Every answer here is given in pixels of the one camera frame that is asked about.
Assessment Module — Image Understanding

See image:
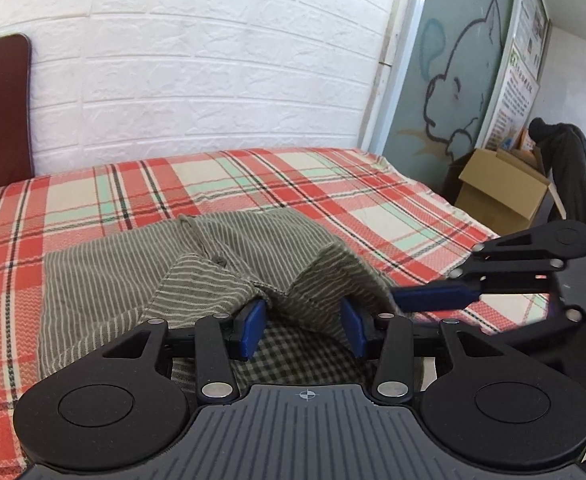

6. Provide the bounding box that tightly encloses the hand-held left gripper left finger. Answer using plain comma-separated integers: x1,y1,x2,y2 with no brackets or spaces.
102,299,267,405

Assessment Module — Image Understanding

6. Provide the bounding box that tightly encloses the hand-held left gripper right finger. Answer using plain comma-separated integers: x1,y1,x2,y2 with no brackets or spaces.
340,299,508,405

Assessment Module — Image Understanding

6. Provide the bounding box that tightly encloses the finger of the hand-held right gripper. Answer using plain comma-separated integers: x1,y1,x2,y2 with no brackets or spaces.
503,307,586,356
392,227,566,314

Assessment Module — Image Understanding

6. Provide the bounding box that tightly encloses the green striped checked shirt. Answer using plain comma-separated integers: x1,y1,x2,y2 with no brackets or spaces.
38,210,436,396

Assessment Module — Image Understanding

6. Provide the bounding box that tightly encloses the cardboard box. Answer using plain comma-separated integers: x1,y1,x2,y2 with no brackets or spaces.
445,147,564,236

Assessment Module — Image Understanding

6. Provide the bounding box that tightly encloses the red plaid bed sheet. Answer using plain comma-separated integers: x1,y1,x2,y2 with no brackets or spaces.
0,147,551,480

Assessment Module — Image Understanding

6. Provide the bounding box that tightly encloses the pale blue cartoon door panel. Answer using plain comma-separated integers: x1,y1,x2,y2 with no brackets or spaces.
383,0,521,196

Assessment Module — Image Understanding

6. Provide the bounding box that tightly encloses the wall poster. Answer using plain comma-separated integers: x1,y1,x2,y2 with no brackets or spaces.
485,45,541,153
510,0,551,81

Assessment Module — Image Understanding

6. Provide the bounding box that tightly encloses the white door frame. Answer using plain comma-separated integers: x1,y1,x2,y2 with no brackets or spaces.
358,0,434,156

